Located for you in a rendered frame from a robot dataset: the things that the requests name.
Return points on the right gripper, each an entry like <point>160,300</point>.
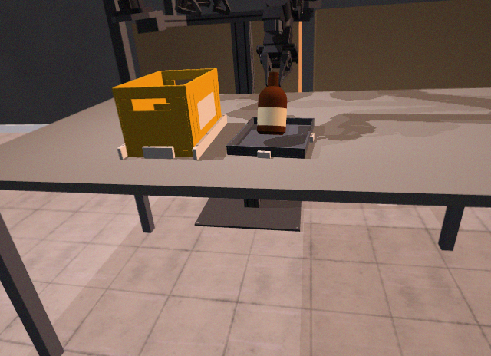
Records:
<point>186,6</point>

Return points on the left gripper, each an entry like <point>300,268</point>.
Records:
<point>272,56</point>

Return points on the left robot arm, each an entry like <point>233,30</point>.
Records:
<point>275,21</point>

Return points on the brown glass bottle with cream label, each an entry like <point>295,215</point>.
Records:
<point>272,108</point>

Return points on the orange plastic crate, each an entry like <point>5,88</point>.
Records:
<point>146,118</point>

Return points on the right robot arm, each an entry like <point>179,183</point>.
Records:
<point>128,7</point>

